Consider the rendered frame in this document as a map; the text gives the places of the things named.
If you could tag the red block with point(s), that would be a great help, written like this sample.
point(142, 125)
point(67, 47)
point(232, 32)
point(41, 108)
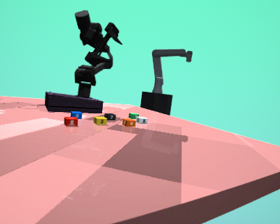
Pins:
point(71, 121)

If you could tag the yellow block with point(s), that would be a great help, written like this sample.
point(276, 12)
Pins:
point(100, 120)

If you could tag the blue block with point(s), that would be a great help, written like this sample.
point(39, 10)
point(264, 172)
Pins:
point(78, 115)

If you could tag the orange block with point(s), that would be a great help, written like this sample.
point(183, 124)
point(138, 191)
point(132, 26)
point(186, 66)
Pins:
point(129, 122)

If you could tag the small green block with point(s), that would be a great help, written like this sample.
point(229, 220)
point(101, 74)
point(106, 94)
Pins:
point(133, 115)

